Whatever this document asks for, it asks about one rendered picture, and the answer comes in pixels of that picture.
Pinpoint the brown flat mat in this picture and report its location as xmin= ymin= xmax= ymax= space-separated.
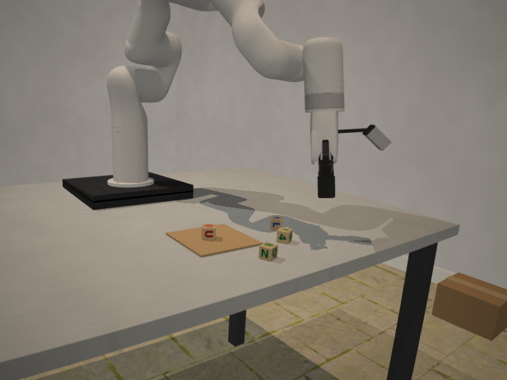
xmin=166 ymin=224 xmax=263 ymax=258

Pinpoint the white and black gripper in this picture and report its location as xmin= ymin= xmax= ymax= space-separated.
xmin=305 ymin=108 xmax=344 ymax=198

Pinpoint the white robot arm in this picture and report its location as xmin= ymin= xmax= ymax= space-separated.
xmin=107 ymin=0 xmax=344 ymax=187

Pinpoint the wooden letter block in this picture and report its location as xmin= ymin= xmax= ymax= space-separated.
xmin=270 ymin=216 xmax=282 ymax=231
xmin=276 ymin=227 xmax=293 ymax=244
xmin=259 ymin=242 xmax=278 ymax=261
xmin=202 ymin=224 xmax=216 ymax=240

